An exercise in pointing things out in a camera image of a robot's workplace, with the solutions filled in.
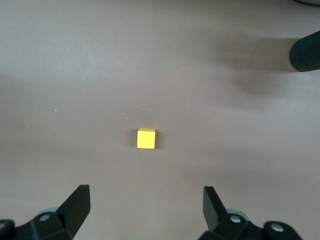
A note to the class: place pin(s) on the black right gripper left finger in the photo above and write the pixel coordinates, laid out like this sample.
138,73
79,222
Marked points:
75,210

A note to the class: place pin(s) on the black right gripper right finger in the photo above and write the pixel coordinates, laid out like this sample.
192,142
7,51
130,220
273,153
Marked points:
213,210

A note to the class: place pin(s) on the yellow cube block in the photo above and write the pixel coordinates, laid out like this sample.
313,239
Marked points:
146,140

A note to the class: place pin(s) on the brown table cover sheet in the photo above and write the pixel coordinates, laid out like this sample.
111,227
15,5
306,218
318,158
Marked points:
100,75

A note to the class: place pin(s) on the black ribbed cylindrical object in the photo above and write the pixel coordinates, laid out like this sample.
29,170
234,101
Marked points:
307,52

